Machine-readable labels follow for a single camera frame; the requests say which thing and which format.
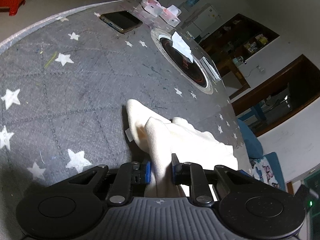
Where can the grey star-patterned table mat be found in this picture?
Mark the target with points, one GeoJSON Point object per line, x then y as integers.
{"type": "Point", "coordinates": [70, 76]}

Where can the black smartphone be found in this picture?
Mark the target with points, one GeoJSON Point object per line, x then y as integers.
{"type": "Point", "coordinates": [121, 21]}

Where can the white folded paper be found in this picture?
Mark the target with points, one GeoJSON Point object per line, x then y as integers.
{"type": "Point", "coordinates": [181, 46]}

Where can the white remote control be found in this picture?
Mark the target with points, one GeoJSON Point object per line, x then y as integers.
{"type": "Point", "coordinates": [210, 69]}

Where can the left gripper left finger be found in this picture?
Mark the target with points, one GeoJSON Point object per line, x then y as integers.
{"type": "Point", "coordinates": [129, 181]}

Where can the water dispenser with blue bottle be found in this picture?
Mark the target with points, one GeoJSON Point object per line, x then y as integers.
{"type": "Point", "coordinates": [188, 4]}

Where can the white refrigerator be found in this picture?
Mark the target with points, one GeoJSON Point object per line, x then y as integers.
{"type": "Point", "coordinates": [202, 20]}

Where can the white tissue box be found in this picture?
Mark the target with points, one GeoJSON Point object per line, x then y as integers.
{"type": "Point", "coordinates": [170, 15]}

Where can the cream sweatshirt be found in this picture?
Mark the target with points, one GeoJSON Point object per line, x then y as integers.
{"type": "Point", "coordinates": [161, 137]}

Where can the round induction cooktop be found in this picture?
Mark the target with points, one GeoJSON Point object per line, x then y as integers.
{"type": "Point", "coordinates": [194, 71]}

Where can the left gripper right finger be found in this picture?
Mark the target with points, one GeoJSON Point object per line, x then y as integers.
{"type": "Point", "coordinates": [193, 176]}

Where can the dark wooden side table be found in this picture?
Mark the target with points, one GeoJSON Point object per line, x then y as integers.
{"type": "Point", "coordinates": [233, 79]}

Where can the blue sofa cushion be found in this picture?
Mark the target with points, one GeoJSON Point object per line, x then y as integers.
{"type": "Point", "coordinates": [253, 145]}

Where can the pink wet wipes pack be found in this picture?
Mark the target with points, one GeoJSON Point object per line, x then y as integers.
{"type": "Point", "coordinates": [153, 7]}

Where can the butterfly patterned pillow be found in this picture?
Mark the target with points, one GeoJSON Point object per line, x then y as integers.
{"type": "Point", "coordinates": [267, 169]}

